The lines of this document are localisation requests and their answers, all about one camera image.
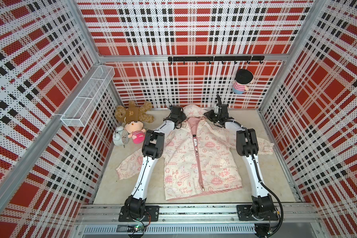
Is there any white wire mesh basket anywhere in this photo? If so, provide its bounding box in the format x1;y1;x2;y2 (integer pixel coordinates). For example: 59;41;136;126
61;65;115;128

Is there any pink plush doll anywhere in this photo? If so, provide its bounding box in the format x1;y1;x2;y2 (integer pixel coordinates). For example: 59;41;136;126
125;121;146;144

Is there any pale blue alarm clock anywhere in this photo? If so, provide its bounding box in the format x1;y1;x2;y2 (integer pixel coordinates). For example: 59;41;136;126
113;126;129;147

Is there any black corrugated cable conduit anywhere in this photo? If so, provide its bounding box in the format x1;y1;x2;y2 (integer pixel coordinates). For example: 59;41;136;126
215;94;284;236

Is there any cream pink printed jacket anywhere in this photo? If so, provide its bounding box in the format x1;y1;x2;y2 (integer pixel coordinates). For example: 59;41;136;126
115;104;275;201

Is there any brown teddy bear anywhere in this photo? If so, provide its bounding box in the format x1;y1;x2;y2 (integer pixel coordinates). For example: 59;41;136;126
115;100;154;124

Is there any black hook rail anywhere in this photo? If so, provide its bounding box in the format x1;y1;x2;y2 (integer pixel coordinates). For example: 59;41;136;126
168;56;265;62

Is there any green circuit board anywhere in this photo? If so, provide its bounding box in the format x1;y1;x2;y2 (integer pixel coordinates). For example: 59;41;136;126
127;225;145;234

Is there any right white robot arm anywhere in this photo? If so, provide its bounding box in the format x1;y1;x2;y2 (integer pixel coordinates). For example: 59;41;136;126
204;101;281;221

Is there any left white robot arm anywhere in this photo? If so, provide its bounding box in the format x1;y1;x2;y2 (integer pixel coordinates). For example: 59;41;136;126
119;106;186;222

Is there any blue striped hanging doll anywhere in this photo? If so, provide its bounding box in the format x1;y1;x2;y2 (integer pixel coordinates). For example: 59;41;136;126
232;68;253;94

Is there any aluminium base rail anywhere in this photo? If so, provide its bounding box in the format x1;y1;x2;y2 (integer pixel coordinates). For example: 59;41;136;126
72;202;327;238

